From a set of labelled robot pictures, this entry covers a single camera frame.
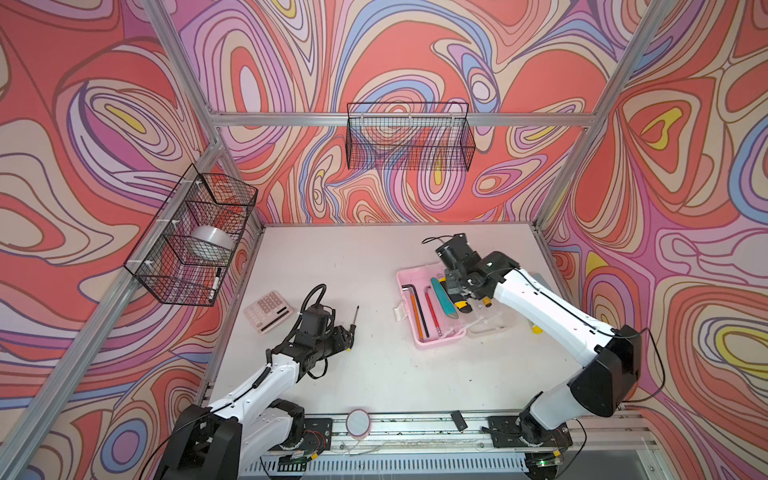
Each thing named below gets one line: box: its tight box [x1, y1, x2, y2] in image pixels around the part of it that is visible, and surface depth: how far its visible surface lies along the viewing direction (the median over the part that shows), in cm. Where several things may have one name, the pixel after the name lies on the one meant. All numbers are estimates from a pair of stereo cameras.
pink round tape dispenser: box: [346, 409, 372, 440], surface depth 72 cm
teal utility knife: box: [430, 278, 459, 319], surface depth 90 cm
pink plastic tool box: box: [393, 263, 519, 350], surface depth 92 cm
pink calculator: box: [243, 290, 294, 335], surface depth 95 cm
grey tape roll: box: [191, 226, 234, 250], surface depth 75 cm
